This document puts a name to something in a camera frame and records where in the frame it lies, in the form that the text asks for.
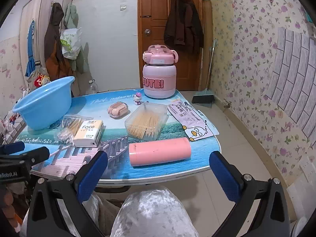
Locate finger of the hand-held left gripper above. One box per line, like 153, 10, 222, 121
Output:
0, 142, 25, 155
10, 146, 50, 170

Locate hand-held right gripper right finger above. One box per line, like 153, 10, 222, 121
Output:
209, 150, 290, 237

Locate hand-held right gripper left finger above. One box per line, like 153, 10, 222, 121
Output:
26, 150, 109, 237

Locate clear bag of cotton swabs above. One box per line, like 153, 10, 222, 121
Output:
56, 115, 94, 145

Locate white and yellow tissue pack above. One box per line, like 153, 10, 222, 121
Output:
73, 120, 103, 148

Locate blue plastic basin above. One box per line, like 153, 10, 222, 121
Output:
12, 76, 76, 131

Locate small pink case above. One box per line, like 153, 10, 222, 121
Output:
107, 102, 130, 119

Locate pink cylindrical tube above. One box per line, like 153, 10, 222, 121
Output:
129, 137, 192, 167

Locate clear toothpick box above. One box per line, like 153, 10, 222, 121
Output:
124, 102, 169, 139

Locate white tiled ledge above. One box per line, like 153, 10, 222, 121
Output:
0, 112, 26, 141

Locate person's left leg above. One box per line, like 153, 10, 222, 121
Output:
81, 193, 104, 237

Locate person's leg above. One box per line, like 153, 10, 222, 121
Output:
81, 193, 104, 237
110, 185, 199, 237

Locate lilac duck print packet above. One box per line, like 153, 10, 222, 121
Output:
167, 104, 215, 142
176, 99, 220, 136

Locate person's right leg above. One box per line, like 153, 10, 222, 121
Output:
110, 185, 199, 237

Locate red and yellow plush toy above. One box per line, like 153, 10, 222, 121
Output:
34, 75, 51, 87

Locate grey bag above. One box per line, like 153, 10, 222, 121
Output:
25, 65, 48, 90

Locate broom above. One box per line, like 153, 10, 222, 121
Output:
192, 39, 218, 108

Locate clear water bottle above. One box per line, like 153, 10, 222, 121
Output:
87, 79, 99, 95

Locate blue garment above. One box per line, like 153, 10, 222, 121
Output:
25, 21, 36, 77

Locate brown hooded jacket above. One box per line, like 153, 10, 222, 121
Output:
44, 2, 74, 82

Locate pink water jug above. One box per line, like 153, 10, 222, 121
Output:
142, 44, 179, 99

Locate white plastic bag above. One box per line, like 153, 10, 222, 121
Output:
60, 27, 82, 60

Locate pale green garment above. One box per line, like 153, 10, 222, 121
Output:
64, 3, 86, 74

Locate hanging clothes on left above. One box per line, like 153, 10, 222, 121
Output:
20, 0, 79, 97

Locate dark brown jacket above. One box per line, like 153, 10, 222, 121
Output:
164, 0, 204, 55

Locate brown wooden door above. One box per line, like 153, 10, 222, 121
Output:
137, 0, 203, 92

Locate grey brick wall sticker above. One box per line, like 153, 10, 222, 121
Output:
265, 27, 316, 149

